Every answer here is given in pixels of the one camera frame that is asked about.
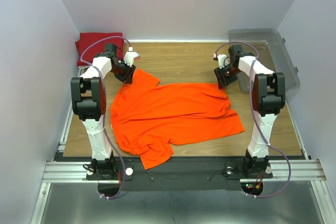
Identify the aluminium rail frame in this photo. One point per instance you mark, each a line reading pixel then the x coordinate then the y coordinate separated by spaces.
pixel 288 170

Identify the folded white t shirt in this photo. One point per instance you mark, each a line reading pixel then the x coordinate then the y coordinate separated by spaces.
pixel 83 67

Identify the orange t shirt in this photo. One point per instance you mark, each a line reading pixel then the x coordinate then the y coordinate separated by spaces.
pixel 148 118

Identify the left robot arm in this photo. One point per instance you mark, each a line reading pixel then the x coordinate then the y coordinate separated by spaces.
pixel 89 103

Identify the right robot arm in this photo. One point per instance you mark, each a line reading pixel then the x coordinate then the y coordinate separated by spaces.
pixel 267 98

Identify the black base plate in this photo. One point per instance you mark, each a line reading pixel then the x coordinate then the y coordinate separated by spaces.
pixel 177 174

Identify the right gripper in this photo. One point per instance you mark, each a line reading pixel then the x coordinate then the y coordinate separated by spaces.
pixel 222 80

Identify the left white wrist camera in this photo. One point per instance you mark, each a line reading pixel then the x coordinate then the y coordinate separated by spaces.
pixel 130 57

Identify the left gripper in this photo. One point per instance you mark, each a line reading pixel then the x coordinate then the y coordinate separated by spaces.
pixel 127 77

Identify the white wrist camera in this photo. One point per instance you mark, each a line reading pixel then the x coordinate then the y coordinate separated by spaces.
pixel 130 57
pixel 222 60

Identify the clear plastic bin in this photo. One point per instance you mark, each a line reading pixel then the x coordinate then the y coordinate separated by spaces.
pixel 272 54

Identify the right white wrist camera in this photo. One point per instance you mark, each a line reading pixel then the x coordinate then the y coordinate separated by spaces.
pixel 222 60

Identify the folded red t shirt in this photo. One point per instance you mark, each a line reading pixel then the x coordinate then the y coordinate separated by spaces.
pixel 87 39

